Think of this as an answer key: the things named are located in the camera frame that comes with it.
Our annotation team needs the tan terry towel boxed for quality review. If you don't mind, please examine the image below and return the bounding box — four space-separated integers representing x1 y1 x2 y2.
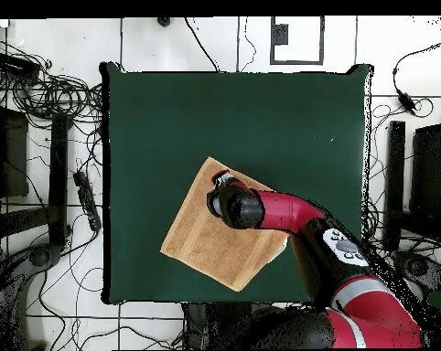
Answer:
159 155 290 293

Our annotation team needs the flat black adapter box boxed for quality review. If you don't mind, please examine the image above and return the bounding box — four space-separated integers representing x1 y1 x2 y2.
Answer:
0 51 42 80

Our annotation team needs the dark green table cloth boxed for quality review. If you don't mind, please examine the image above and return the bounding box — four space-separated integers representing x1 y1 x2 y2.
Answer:
101 60 375 307

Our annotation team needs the long black power strip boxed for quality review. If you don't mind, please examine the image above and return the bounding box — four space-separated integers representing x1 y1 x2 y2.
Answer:
72 170 102 233

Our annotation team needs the dark grey square plate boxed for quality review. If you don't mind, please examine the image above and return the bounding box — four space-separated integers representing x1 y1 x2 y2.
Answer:
273 23 290 46

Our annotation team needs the black upright bar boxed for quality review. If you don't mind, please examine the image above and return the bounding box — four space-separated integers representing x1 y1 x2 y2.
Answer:
382 120 406 253

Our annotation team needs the dark chair base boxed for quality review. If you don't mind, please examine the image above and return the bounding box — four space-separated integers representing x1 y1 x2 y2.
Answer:
390 250 441 293
0 242 66 350

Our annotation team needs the black power brick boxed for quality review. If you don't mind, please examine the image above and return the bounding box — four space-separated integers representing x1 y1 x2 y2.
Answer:
395 89 419 116

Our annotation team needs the black cable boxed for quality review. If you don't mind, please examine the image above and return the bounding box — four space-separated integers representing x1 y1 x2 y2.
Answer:
183 16 221 73

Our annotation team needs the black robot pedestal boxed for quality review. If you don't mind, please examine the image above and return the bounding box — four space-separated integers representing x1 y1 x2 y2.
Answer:
183 301 265 351

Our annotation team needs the black metal stand frame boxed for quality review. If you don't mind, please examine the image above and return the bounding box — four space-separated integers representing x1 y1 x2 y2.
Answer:
0 83 73 253
399 90 441 253

